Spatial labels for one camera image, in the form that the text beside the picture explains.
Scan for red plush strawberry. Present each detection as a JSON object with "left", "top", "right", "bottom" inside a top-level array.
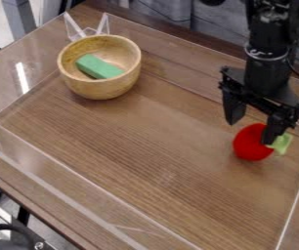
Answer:
[{"left": 232, "top": 122, "right": 295, "bottom": 162}]

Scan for green rectangular block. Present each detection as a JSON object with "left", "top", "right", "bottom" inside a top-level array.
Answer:
[{"left": 76, "top": 54, "right": 124, "bottom": 79}]

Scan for grey post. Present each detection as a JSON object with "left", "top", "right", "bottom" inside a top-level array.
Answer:
[{"left": 1, "top": 0, "right": 36, "bottom": 40}]

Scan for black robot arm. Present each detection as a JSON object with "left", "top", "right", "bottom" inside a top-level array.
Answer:
[{"left": 219, "top": 0, "right": 299, "bottom": 146}]

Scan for black cable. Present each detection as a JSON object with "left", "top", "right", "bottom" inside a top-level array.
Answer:
[{"left": 0, "top": 223, "right": 35, "bottom": 250}]

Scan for wooden bowl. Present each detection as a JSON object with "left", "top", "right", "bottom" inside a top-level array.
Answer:
[{"left": 57, "top": 34, "right": 143, "bottom": 100}]

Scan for black metal bracket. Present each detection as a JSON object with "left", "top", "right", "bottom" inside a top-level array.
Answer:
[{"left": 11, "top": 218, "right": 57, "bottom": 250}]

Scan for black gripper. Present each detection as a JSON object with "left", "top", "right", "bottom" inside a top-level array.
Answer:
[{"left": 219, "top": 53, "right": 299, "bottom": 145}]

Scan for clear acrylic tray walls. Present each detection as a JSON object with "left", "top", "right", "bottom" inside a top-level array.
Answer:
[{"left": 0, "top": 18, "right": 299, "bottom": 250}]

